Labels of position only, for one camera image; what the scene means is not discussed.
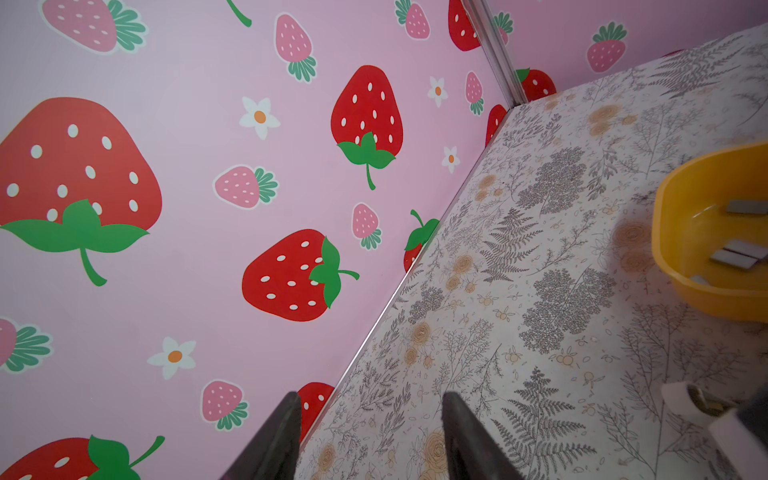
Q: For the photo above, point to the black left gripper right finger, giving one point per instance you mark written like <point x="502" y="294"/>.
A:
<point x="471" y="452"/>

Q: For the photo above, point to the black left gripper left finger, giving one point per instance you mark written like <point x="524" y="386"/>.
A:
<point x="272" y="454"/>

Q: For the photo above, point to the pink white stapler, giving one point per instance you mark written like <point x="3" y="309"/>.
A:
<point x="738" y="429"/>

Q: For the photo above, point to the yellow plastic tray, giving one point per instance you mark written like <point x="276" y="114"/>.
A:
<point x="691" y="223"/>

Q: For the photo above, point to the staple strip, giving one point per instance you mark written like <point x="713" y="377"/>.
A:
<point x="748" y="249"/>
<point x="733" y="259"/>
<point x="747" y="207"/>

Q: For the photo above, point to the aluminium corner post left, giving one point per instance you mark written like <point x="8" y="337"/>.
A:
<point x="495" y="51"/>

